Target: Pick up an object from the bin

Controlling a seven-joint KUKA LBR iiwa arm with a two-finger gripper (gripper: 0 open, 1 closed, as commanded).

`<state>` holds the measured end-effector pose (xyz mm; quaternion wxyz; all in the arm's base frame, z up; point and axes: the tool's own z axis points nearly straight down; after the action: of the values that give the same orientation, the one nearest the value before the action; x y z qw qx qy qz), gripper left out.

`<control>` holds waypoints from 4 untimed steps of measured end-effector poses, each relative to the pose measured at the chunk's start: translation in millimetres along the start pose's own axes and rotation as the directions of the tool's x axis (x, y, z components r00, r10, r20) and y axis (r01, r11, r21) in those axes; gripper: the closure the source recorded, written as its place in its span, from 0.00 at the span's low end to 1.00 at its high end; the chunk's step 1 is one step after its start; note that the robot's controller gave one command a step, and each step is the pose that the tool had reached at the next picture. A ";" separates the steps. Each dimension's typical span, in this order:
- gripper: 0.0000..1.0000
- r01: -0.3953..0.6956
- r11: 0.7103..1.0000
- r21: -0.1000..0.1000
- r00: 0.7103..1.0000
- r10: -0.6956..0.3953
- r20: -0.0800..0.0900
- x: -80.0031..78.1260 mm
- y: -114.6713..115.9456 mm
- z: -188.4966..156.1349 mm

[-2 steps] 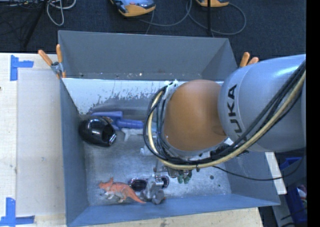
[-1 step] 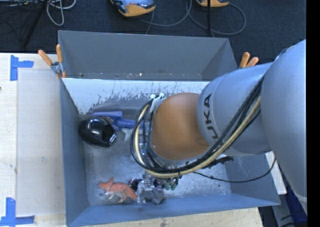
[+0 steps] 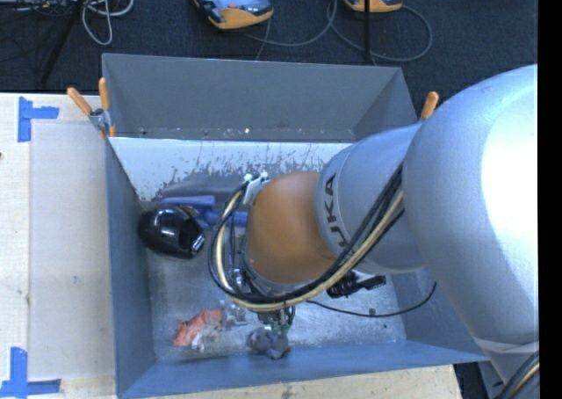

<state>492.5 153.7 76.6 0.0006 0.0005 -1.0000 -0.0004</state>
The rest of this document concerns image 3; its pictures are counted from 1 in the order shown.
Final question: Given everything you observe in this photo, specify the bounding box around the grey toy animal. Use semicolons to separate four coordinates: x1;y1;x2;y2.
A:
245;329;292;361

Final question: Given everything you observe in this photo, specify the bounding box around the blue plastic toy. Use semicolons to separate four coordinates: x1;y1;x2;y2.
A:
160;194;249;231

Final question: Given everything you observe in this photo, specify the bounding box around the grey metal bin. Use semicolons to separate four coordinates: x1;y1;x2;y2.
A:
100;53;491;399

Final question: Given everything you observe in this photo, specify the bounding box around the black cylinder on white bracket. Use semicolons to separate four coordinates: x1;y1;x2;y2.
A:
327;272;388;300

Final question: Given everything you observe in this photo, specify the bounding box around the orange toy animal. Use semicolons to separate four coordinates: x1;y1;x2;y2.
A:
171;308;226;352

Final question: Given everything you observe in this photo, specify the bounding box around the black glossy rounded object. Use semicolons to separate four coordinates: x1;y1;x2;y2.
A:
138;206;206;260

